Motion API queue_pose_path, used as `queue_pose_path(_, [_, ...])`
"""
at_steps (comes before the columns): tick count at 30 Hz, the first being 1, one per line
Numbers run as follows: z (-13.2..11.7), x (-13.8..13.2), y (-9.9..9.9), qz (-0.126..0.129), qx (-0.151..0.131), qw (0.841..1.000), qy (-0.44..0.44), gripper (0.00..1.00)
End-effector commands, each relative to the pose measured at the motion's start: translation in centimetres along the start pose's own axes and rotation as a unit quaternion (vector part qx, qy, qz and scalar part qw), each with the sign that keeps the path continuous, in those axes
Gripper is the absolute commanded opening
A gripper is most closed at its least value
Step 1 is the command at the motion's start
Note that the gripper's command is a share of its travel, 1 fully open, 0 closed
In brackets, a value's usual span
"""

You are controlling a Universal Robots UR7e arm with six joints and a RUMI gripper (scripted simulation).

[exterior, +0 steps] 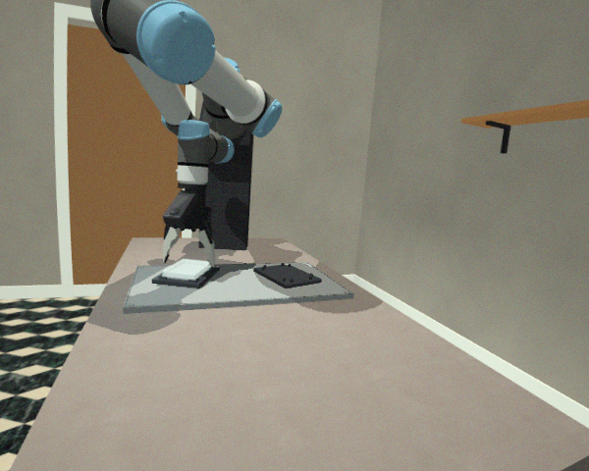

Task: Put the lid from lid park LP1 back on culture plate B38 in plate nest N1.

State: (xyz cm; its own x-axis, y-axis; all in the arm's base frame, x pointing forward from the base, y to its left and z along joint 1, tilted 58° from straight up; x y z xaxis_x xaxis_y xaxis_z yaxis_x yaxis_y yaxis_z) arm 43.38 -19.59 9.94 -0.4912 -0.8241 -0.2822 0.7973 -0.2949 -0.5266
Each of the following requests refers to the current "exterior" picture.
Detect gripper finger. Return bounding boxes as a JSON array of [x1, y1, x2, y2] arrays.
[[198, 217, 215, 268], [163, 224, 181, 263]]

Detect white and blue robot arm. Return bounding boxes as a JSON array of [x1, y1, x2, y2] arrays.
[[90, 0, 283, 184]]

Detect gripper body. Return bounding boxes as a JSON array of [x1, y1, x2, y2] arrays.
[[175, 183, 211, 233]]

